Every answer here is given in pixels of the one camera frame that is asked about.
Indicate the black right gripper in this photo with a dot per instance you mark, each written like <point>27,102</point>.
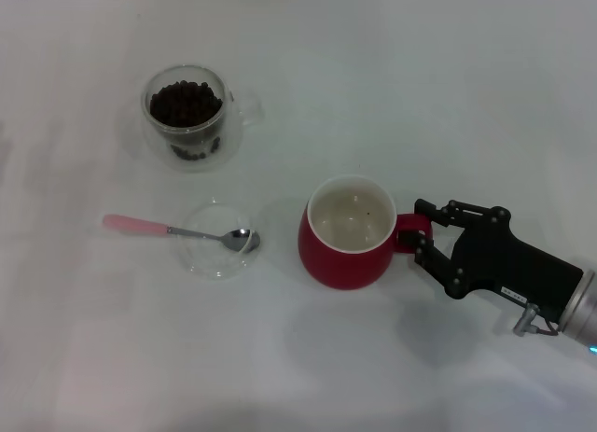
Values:
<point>508,264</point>

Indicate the red ceramic mug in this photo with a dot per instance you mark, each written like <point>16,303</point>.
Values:
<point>336,268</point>

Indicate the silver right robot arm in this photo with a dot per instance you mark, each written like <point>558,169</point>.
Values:
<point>585,310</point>

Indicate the coffee bean pile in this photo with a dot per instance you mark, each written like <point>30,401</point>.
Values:
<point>186,105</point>

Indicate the small clear glass dish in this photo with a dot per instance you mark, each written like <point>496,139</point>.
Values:
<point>205,265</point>

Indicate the double-wall glass cup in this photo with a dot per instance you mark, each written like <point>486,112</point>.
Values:
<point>155,145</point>

